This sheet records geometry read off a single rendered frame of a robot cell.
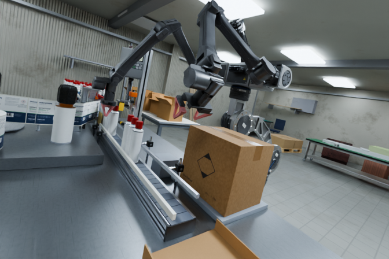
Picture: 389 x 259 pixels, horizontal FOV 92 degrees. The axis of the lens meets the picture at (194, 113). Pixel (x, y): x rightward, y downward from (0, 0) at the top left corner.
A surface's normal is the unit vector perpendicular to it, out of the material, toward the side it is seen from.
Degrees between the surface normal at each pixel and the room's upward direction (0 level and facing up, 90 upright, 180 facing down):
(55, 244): 0
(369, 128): 90
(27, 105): 90
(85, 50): 90
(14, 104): 90
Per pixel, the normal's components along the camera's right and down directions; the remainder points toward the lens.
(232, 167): -0.76, -0.10
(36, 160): 0.59, 0.20
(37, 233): 0.21, -0.97
